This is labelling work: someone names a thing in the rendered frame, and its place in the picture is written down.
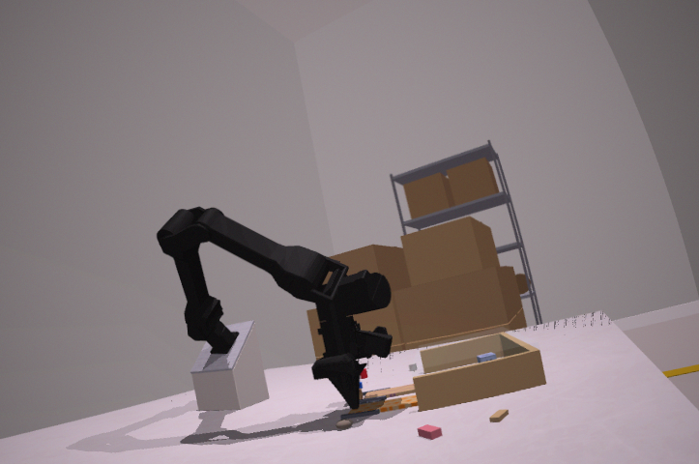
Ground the small red block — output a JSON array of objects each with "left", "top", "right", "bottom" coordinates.
[{"left": 417, "top": 424, "right": 443, "bottom": 440}]

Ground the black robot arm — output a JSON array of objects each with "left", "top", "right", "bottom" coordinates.
[{"left": 157, "top": 207, "right": 393, "bottom": 358}]

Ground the tan u-shaped low wall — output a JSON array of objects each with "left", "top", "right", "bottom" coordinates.
[{"left": 411, "top": 327, "right": 547, "bottom": 412}]

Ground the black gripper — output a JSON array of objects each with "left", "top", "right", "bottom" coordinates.
[{"left": 311, "top": 316, "right": 372, "bottom": 409}]

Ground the tan strip with purple zigzag pattern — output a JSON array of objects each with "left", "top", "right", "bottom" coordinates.
[{"left": 364, "top": 384, "right": 415, "bottom": 399}]

